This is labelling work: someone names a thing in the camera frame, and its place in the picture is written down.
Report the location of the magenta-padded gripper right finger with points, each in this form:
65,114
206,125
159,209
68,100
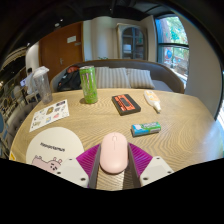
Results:
155,170

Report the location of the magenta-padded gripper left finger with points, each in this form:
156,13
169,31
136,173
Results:
71,170

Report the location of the pink computer mouse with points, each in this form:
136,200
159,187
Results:
114,153

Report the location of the white cartoon mouse pad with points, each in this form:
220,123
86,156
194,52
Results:
56,140

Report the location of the green and blue gum pack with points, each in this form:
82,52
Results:
146,129

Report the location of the white sticker sheet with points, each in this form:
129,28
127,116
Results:
49,115

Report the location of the white squeeze tube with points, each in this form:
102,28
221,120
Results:
152,99

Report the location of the black and orange box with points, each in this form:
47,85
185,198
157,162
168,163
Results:
126,104

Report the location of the grey tufted seat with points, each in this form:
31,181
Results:
18,120

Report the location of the green drink can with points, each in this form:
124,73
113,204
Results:
88,85

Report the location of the clear shaker bottle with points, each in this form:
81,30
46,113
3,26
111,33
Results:
43,86

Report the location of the group of blue-backed chairs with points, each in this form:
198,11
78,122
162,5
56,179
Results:
10,106

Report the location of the black backpack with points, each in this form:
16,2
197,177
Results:
70,80

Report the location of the striped cushion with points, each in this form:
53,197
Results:
141,79
111,78

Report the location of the grey curved sofa bench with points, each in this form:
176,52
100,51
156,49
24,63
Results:
166,78

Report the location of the person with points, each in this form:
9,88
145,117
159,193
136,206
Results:
30,80

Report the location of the brown wooden door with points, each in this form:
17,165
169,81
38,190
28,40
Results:
55,50

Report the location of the black-framed window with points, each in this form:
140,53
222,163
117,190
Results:
171,46

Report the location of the glass-door cabinet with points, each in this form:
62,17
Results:
132,41

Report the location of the white door sign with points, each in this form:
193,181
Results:
71,39

